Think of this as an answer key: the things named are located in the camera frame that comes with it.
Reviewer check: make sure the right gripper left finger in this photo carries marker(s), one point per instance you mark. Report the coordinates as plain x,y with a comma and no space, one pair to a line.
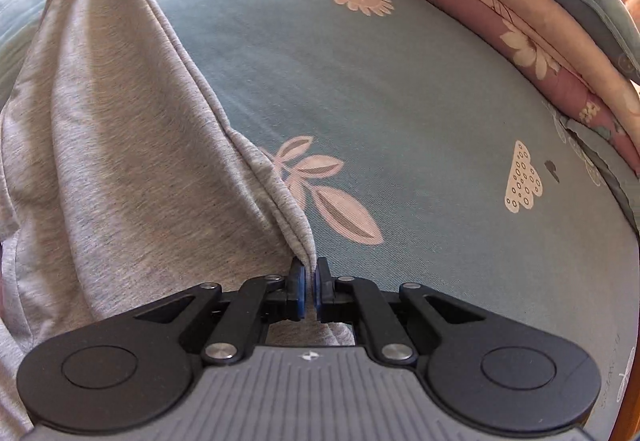
259,303

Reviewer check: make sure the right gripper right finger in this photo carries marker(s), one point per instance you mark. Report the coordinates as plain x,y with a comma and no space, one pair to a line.
360,304

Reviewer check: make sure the grey sweatpants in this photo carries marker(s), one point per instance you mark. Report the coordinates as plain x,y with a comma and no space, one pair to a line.
122,181

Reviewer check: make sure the orange wooden headboard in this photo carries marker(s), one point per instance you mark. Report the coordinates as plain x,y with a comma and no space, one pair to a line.
628,420

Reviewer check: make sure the pink floral folded quilt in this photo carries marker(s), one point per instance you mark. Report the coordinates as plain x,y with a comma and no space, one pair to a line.
559,56

